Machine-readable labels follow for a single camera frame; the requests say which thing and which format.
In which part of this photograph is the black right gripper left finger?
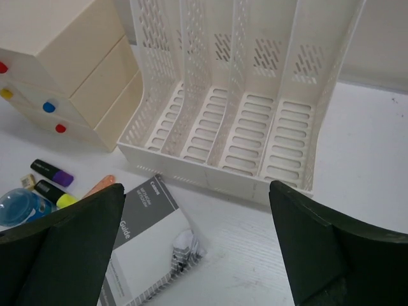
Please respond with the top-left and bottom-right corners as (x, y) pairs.
(1, 183), (125, 305)

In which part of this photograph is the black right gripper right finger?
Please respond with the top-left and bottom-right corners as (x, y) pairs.
(269, 180), (407, 305)

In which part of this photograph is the yellow cap black highlighter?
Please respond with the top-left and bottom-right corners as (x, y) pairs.
(34, 180), (78, 209)

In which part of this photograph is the blue round tape dispenser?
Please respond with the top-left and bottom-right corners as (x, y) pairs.
(1, 188), (57, 228)

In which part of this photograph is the small beige eraser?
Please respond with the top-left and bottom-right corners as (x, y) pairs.
(20, 173), (36, 191)

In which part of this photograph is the purple cap black highlighter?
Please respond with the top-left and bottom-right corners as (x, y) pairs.
(30, 159), (74, 187)

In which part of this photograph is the orange highlighter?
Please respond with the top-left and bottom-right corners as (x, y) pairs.
(83, 175), (116, 198)

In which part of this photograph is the Canon guide booklet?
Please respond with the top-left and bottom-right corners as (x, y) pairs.
(98, 175), (206, 305)

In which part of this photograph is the cream drawer cabinet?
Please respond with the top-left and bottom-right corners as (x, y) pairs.
(1, 0), (143, 151)

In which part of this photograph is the red bottom drawer knob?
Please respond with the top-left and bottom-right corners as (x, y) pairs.
(55, 124), (66, 133)

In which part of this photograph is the red drawer knob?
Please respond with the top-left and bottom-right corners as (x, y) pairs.
(55, 124), (66, 133)
(0, 62), (8, 74)

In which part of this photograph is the blue drawer knob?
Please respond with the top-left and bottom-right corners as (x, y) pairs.
(43, 101), (56, 113)

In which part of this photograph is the yellow drawer knob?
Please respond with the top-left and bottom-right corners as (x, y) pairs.
(0, 89), (13, 100)

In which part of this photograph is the white four-slot file organizer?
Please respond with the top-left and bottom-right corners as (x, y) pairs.
(118, 1), (365, 204)

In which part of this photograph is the red top drawer knob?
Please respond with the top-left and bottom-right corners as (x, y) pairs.
(0, 62), (8, 74)

